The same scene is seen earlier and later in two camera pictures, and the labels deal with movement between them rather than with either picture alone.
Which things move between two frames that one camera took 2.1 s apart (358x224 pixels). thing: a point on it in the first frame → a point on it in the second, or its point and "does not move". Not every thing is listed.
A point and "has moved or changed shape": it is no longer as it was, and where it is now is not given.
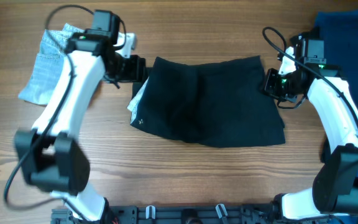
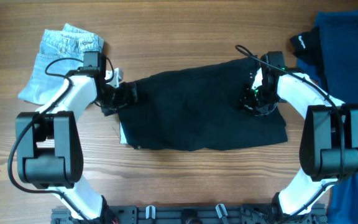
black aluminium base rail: (245, 213) does not move
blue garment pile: (350, 43) does not move
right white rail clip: (221, 211) does not move
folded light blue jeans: (49, 61) does not move
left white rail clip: (150, 211) does not move
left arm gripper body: (124, 70) → (115, 99)
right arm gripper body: (280, 86) → (257, 101)
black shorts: (224, 103) has moved or changed shape
